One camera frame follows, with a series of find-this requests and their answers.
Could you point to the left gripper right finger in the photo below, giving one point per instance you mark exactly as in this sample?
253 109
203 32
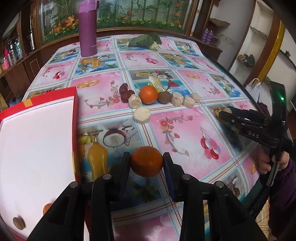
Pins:
173 175

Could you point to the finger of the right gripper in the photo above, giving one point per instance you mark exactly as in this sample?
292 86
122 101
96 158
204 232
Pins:
251 114
230 119

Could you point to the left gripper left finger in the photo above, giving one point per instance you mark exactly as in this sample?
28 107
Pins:
120 171

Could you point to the orange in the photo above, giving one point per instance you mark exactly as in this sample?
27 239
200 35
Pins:
46 207
148 94
146 161

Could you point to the beige cake block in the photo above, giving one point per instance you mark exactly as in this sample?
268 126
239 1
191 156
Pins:
177 99
188 102
196 97

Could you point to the beige hexagonal cake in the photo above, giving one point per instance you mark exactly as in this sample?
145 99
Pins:
142 115

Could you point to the brown round fruit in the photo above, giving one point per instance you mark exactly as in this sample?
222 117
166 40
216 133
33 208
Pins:
19 223
164 97

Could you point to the dark red jujube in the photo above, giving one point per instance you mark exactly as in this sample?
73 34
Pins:
125 95
123 88

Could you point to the person's right hand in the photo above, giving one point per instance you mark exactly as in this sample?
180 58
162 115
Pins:
264 160

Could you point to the white plastic bag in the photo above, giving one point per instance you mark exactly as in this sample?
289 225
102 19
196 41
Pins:
253 88

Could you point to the colourful fruit print tablecloth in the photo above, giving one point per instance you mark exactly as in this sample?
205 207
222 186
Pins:
194 137

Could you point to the red gift box tray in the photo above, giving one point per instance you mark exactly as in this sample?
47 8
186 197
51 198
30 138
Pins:
38 148

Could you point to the purple bottles on shelf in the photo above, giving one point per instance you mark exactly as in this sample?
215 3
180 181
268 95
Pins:
207 36

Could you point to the green leafy vegetable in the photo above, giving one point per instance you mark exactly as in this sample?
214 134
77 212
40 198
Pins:
149 41

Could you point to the pink bottle on counter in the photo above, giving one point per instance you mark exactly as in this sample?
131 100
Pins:
6 62

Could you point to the purple thermos bottle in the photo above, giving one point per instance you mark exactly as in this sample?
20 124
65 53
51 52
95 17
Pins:
87 27

